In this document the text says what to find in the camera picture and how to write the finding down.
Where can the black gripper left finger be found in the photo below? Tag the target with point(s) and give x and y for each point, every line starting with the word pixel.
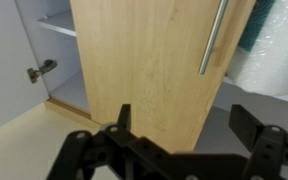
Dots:
pixel 84 156

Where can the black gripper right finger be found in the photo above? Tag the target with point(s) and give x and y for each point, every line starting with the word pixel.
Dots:
pixel 270 153

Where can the metal cabinet hinge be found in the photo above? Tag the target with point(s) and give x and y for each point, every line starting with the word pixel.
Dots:
pixel 45 66

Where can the wooden cabinet door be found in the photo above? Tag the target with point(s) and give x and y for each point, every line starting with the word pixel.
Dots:
pixel 144 66

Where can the white-faced cabinet door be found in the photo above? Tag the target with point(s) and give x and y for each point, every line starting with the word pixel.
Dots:
pixel 4 50

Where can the narrow wooden wall cabinet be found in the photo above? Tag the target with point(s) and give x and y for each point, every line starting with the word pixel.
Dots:
pixel 64 23

